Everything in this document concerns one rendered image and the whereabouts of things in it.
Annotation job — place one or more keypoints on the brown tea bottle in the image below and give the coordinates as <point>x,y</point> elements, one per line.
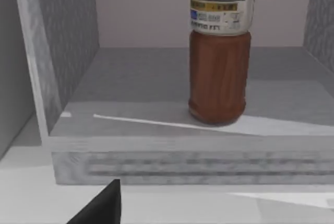
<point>218,77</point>

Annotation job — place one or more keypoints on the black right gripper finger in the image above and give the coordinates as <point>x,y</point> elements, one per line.
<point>104,205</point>

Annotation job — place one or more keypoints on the grey open cabinet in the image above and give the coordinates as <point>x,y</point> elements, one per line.
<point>156,119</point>

